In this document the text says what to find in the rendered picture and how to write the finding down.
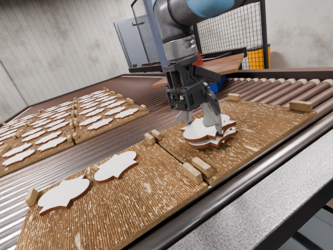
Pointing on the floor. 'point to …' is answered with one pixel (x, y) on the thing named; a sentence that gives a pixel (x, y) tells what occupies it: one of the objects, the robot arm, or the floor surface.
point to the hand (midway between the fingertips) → (204, 127)
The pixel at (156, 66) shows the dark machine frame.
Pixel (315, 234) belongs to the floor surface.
